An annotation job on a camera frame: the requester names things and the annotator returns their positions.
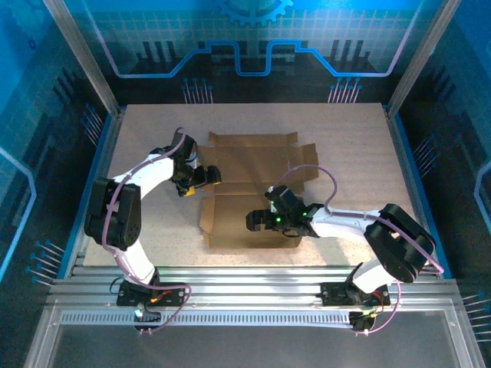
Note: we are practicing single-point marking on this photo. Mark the aluminium side rail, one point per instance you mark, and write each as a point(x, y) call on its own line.
point(97, 184)
point(412, 172)

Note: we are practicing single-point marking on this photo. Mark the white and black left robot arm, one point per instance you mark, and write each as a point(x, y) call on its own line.
point(122, 214)

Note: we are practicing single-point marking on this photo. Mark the aluminium front frame rails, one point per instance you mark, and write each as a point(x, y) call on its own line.
point(249, 283)

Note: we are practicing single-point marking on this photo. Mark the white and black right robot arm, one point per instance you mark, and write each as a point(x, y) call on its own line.
point(399, 241)

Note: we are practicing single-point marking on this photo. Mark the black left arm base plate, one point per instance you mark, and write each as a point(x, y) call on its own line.
point(130, 295)

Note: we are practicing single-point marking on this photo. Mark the brown cardboard paper box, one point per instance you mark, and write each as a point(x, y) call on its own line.
point(245, 165)

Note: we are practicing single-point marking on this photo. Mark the aluminium corner post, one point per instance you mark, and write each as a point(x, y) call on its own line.
point(82, 57)
point(420, 57)

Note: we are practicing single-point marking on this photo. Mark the grey front platform panel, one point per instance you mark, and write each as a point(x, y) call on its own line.
point(249, 347)

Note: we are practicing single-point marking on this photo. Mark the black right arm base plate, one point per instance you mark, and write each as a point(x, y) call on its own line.
point(333, 293)

